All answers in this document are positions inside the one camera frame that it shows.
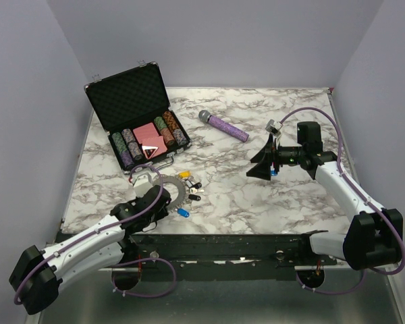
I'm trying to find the yellow key tag upper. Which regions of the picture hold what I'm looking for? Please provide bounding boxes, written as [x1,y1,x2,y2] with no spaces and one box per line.
[178,171,191,178]

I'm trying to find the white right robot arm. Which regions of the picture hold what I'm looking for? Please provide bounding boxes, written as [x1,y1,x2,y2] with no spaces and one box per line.
[246,120,403,270]

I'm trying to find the round metal key ring disc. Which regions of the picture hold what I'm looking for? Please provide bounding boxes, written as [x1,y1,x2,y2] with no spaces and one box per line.
[153,174,199,211]

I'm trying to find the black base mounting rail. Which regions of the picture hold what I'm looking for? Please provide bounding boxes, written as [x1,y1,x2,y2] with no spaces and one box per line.
[111,234,337,287]

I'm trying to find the black key tag lower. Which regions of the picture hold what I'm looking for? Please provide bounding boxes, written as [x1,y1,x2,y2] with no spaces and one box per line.
[188,194,201,201]

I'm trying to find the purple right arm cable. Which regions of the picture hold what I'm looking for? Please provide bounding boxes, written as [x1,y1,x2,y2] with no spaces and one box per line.
[278,107,405,295]

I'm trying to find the black key tag upper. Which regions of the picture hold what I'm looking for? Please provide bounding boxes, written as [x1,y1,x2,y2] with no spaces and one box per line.
[191,182,202,189]

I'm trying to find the purple glitter microphone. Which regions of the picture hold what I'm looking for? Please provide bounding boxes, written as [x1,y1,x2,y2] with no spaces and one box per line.
[198,110,249,142]

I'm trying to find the black poker chip case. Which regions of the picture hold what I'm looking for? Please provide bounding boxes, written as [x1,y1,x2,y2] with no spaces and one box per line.
[84,61,192,173]

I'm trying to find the black key tag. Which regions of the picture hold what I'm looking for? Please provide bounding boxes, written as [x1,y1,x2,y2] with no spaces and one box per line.
[191,182,202,189]
[188,194,201,201]

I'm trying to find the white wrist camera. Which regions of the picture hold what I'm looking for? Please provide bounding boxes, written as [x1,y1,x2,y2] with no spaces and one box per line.
[130,173,153,198]
[265,119,283,142]

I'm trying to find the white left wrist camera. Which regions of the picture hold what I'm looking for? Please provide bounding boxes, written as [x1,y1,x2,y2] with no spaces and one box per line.
[130,173,153,198]

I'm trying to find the all in triangle button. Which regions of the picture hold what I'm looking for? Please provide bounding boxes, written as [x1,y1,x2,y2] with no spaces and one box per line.
[142,145,159,159]

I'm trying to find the blue key tag on disc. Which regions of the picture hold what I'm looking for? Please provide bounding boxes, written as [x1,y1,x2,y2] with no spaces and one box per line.
[177,208,190,218]

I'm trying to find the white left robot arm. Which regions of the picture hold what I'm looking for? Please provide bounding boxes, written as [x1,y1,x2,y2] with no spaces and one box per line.
[9,185,171,315]

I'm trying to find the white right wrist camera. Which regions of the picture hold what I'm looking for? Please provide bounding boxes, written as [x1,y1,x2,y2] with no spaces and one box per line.
[265,119,283,142]

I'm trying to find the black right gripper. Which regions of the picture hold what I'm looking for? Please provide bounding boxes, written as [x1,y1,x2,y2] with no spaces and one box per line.
[247,133,306,180]

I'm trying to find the red playing card deck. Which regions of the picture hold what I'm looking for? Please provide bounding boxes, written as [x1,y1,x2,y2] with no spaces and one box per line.
[133,122,167,157]

